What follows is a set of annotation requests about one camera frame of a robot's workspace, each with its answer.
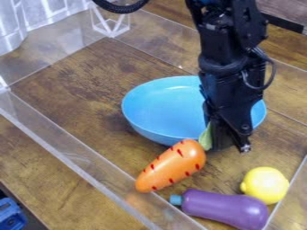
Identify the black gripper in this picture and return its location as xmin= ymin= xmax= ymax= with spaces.
xmin=198 ymin=55 xmax=266 ymax=154

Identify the orange toy carrot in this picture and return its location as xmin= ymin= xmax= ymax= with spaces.
xmin=137 ymin=126 xmax=213 ymax=193

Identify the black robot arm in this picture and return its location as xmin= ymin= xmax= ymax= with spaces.
xmin=185 ymin=0 xmax=277 ymax=153

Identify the blue round tray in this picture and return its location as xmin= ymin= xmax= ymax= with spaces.
xmin=122 ymin=75 xmax=266 ymax=146

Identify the yellow toy lemon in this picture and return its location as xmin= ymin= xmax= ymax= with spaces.
xmin=241 ymin=167 xmax=290 ymax=205

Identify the purple toy eggplant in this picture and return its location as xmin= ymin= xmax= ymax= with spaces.
xmin=170 ymin=189 xmax=269 ymax=230

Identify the dark baseboard strip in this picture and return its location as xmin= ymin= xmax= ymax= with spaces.
xmin=265 ymin=13 xmax=305 ymax=34

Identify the blue plastic object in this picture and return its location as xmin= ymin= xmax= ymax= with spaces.
xmin=0 ymin=198 xmax=29 ymax=230

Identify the white grid curtain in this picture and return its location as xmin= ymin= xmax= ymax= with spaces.
xmin=0 ymin=0 xmax=93 ymax=56

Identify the clear acrylic enclosure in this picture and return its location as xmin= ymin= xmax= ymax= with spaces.
xmin=0 ymin=0 xmax=307 ymax=230

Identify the black braided cable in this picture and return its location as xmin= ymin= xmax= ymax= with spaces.
xmin=90 ymin=0 xmax=151 ymax=14

